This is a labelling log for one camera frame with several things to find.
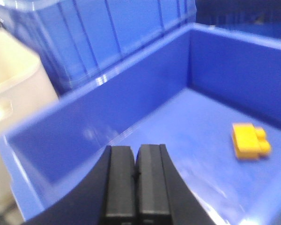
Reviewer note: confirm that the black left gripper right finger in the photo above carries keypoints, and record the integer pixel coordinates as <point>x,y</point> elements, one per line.
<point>162,196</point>

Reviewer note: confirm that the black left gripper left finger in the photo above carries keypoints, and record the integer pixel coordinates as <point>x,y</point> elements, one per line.
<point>106,195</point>

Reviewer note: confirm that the yellow studded block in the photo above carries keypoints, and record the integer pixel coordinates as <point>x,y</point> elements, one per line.
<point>250,142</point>

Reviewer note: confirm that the white plastic bin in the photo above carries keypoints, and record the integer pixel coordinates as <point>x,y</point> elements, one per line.
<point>24,88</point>

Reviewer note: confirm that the blue bin behind target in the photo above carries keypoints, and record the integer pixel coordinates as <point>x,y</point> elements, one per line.
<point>78,39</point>

